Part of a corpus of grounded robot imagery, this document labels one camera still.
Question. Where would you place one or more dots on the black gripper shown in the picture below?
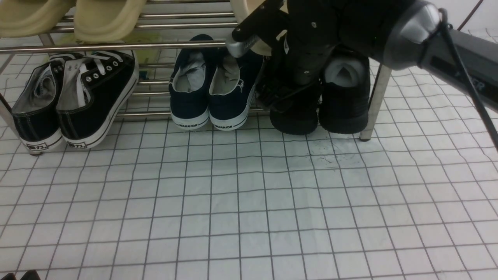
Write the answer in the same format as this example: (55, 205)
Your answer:
(301, 35)

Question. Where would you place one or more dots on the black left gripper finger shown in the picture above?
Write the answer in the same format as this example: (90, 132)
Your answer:
(9, 276)

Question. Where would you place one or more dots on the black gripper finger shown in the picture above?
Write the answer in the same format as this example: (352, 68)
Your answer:
(31, 275)

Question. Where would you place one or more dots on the black knit sneaker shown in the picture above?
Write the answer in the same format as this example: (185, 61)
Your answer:
(346, 92)
(293, 108)

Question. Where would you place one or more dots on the silver metal shoe rack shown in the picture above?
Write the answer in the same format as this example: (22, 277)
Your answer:
(376, 97)

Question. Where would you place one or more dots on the yellow-green package behind rack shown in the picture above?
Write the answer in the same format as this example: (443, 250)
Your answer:
(145, 56)

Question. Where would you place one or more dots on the cream slipper left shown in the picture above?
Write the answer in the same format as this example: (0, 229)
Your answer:
(249, 7)

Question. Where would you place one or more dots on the navy slip-on shoe right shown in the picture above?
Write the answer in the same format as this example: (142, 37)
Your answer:
(233, 88)

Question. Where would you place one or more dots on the navy slip-on shoe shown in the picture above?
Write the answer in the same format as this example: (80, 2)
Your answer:
(233, 88)
(189, 86)

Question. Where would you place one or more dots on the navy slip-on shoe left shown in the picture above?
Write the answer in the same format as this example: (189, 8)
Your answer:
(189, 86)

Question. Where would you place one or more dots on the white grid floor cloth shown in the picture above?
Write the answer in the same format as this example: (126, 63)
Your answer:
(152, 202)

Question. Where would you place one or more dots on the black canvas sneaker left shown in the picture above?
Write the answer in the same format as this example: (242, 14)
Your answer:
(34, 112)

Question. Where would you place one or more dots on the black canvas sneaker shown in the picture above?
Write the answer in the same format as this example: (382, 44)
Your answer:
(34, 112)
(93, 90)

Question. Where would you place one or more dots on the black canvas sneaker right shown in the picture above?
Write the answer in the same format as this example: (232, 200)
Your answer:
(93, 90)

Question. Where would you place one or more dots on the olive slipper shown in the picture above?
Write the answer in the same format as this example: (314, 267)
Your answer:
(103, 21)
(26, 18)

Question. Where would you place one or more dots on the olive slipper far left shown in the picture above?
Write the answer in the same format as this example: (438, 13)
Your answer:
(26, 18)

